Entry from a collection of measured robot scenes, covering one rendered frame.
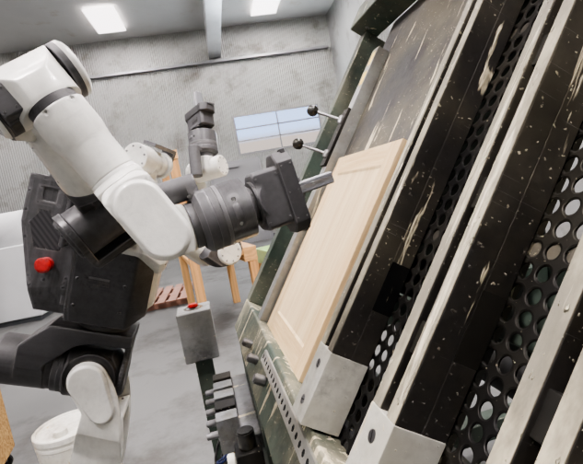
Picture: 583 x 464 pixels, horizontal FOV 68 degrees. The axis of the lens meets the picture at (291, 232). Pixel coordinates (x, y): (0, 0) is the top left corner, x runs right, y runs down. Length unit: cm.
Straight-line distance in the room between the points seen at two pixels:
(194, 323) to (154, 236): 103
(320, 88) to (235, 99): 228
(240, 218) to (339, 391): 34
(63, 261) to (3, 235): 644
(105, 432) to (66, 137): 73
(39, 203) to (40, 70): 44
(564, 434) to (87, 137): 56
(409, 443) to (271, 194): 35
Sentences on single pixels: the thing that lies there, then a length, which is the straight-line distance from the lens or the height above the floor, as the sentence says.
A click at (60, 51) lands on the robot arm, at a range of 67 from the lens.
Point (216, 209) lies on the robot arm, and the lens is 57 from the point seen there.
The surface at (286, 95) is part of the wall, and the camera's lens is 1183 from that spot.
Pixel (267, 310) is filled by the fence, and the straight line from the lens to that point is 139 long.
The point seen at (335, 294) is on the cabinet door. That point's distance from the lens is 93.
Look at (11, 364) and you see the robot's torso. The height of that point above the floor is 103.
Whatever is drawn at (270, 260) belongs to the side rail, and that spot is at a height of 104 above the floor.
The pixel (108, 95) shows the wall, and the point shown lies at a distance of 1195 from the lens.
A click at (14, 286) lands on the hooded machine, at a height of 56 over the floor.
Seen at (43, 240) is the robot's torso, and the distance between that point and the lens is 103.
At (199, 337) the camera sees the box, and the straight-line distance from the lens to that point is 158.
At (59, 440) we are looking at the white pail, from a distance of 237.
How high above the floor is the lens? 130
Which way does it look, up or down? 6 degrees down
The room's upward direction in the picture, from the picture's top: 10 degrees counter-clockwise
